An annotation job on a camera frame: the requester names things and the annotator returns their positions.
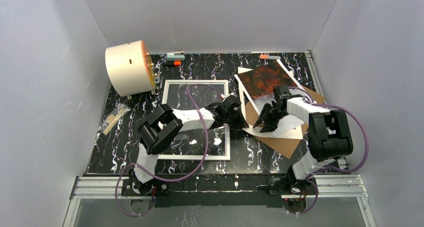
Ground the brown cardboard backing board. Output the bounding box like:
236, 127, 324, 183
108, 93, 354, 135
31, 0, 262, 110
245, 85, 327, 160

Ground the red autumn photo print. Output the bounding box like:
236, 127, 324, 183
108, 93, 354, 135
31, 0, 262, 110
235, 60, 307, 134

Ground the white picture frame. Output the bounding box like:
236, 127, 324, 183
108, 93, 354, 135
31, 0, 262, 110
158, 80, 231, 161

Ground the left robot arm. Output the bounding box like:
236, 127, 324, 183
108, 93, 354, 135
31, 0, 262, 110
128, 94, 249, 191

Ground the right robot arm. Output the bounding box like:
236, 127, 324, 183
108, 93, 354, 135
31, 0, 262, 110
254, 85, 353, 191

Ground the orange grey utility knife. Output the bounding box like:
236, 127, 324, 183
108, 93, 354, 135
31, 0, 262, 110
259, 54, 281, 61

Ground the black orange marker pen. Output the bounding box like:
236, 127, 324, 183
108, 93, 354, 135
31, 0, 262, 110
160, 60, 182, 67

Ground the cream cylindrical drum device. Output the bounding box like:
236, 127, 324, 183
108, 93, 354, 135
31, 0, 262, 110
104, 40, 156, 97

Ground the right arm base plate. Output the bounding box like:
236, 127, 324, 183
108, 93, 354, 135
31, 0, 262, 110
255, 177, 317, 197

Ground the aluminium rail front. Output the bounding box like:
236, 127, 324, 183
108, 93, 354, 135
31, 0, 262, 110
70, 174, 369, 199

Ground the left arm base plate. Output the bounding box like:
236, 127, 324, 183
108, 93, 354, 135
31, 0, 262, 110
119, 178, 170, 197

